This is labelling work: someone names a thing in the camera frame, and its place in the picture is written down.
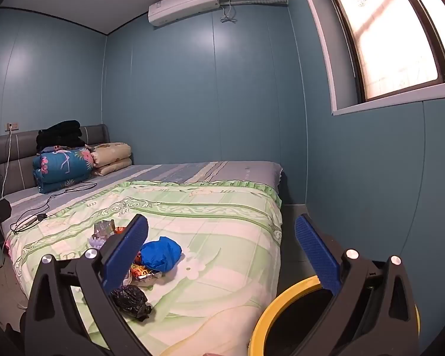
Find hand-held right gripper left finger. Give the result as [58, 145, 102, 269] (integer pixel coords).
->
[24, 214, 151, 356]

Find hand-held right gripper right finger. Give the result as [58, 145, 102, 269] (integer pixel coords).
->
[293, 214, 419, 356]

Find red snack wrapper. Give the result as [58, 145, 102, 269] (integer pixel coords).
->
[130, 252, 164, 282]

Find blue plastic bag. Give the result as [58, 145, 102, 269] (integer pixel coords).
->
[140, 236, 182, 272]

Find shiny foil wrapper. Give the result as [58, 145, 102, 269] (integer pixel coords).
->
[93, 220, 127, 240]

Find black plastic bag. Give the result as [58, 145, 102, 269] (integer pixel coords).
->
[111, 285, 152, 321]

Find yellow rimmed black trash bin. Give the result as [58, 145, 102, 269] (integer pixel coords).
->
[248, 275, 421, 356]

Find grey bed headboard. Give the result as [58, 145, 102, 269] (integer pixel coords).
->
[0, 124, 110, 199]

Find blue floral folded quilt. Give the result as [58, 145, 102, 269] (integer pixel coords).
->
[32, 146, 95, 194]

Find green floral blanket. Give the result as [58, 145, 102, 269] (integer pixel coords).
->
[5, 180, 282, 356]

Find grey bed with headboard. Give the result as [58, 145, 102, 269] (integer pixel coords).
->
[2, 161, 284, 231]

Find beige folded pillows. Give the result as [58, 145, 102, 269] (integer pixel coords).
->
[90, 142, 133, 177]

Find black clothes pile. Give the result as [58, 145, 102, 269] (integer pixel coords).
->
[36, 120, 87, 153]

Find window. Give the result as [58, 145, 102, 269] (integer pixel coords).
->
[295, 0, 445, 115]

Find white air conditioner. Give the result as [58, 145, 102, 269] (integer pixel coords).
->
[148, 0, 220, 27]

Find white insulated pipe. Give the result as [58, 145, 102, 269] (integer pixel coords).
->
[220, 0, 288, 7]

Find black charger cable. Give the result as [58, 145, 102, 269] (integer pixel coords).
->
[10, 182, 97, 234]

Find white charging cable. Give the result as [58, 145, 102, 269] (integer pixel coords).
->
[0, 126, 14, 197]

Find air conditioner power cable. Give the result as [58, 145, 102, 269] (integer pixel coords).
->
[220, 0, 236, 23]

